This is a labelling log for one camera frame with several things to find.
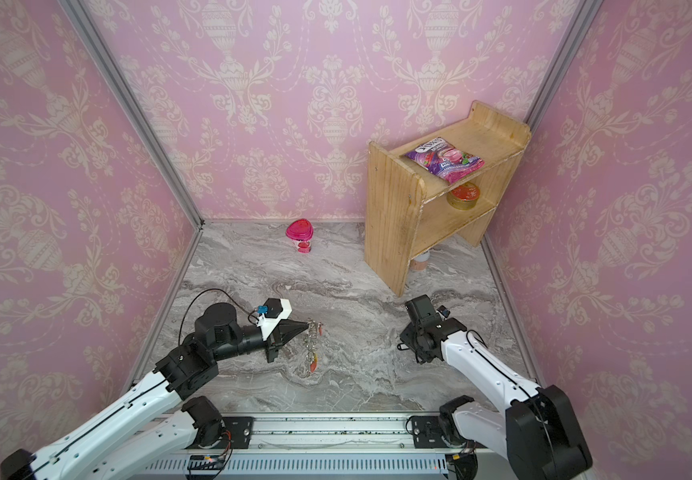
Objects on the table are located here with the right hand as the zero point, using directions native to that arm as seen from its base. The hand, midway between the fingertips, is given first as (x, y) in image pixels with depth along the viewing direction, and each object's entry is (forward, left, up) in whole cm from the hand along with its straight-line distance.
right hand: (408, 338), depth 86 cm
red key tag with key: (-11, +25, +12) cm, 30 cm away
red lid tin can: (+37, -21, +21) cm, 47 cm away
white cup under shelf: (+26, -8, +1) cm, 28 cm away
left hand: (-5, +27, +20) cm, 34 cm away
